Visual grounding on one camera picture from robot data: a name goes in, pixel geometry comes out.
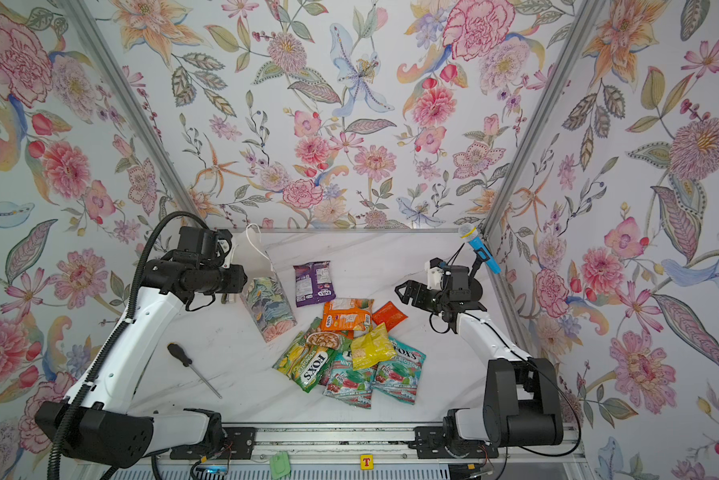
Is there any small red snack packet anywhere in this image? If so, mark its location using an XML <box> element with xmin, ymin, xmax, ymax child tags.
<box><xmin>371</xmin><ymin>301</ymin><xmax>407</xmax><ymax>332</ymax></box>

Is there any yellow green Fox's candy bag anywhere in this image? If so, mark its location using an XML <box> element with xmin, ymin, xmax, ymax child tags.
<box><xmin>290</xmin><ymin>346</ymin><xmax>336</xmax><ymax>393</ymax></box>

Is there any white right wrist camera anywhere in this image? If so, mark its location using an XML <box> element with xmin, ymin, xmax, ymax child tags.
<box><xmin>427</xmin><ymin>265</ymin><xmax>445</xmax><ymax>291</ymax></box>

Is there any black handled screwdriver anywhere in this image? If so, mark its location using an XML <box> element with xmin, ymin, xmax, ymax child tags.
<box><xmin>167</xmin><ymin>343</ymin><xmax>222</xmax><ymax>399</ymax></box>

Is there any green tag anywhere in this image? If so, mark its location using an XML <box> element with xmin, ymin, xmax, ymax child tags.
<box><xmin>269</xmin><ymin>451</ymin><xmax>291</xmax><ymax>480</ymax></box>

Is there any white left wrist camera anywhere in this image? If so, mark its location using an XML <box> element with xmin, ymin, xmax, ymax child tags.
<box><xmin>218</xmin><ymin>239</ymin><xmax>235</xmax><ymax>268</ymax></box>

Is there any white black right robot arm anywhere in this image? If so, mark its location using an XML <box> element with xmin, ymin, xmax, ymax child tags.
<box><xmin>395</xmin><ymin>258</ymin><xmax>563</xmax><ymax>449</ymax></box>

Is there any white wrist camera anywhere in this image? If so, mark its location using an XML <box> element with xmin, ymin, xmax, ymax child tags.
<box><xmin>427</xmin><ymin>265</ymin><xmax>445</xmax><ymax>291</ymax></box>
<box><xmin>218</xmin><ymin>239</ymin><xmax>235</xmax><ymax>268</ymax></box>

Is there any yellow T label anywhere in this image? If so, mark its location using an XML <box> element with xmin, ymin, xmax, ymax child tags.
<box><xmin>361</xmin><ymin>454</ymin><xmax>375</xmax><ymax>471</ymax></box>

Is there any green Fox's candy bag right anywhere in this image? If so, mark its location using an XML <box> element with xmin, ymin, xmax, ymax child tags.
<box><xmin>373</xmin><ymin>337</ymin><xmax>427</xmax><ymax>405</ymax></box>

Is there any purple snack packet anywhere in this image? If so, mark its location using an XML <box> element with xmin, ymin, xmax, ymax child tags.
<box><xmin>293</xmin><ymin>261</ymin><xmax>336</xmax><ymax>307</ymax></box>

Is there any green noodle snack packet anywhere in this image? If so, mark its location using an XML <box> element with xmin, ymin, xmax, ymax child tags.
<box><xmin>305</xmin><ymin>318</ymin><xmax>353</xmax><ymax>353</ymax></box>

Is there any blue microphone on black stand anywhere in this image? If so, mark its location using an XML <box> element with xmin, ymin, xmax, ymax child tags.
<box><xmin>459</xmin><ymin>223</ymin><xmax>501</xmax><ymax>280</ymax></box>

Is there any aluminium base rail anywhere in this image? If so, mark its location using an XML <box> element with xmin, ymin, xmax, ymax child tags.
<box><xmin>206</xmin><ymin>422</ymin><xmax>585</xmax><ymax>466</ymax></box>

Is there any orange snack packet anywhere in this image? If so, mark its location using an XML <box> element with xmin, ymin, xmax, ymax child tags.
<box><xmin>320</xmin><ymin>298</ymin><xmax>375</xmax><ymax>332</ymax></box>

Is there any floral white paper bag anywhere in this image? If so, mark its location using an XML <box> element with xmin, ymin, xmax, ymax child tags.
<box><xmin>231</xmin><ymin>224</ymin><xmax>297</xmax><ymax>343</ymax></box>

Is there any lime green candy bag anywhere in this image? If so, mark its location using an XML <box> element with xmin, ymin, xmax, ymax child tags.
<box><xmin>272</xmin><ymin>331</ymin><xmax>309</xmax><ymax>379</ymax></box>

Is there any green Fox's candy bag middle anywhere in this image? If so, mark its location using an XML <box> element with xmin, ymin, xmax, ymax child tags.
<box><xmin>323</xmin><ymin>350</ymin><xmax>377</xmax><ymax>409</ymax></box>

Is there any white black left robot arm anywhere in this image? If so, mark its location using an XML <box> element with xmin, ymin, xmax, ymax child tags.
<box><xmin>35</xmin><ymin>211</ymin><xmax>247</xmax><ymax>479</ymax></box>

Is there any yellow snack packet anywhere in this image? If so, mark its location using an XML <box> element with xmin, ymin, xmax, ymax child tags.
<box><xmin>350</xmin><ymin>324</ymin><xmax>397</xmax><ymax>370</ymax></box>

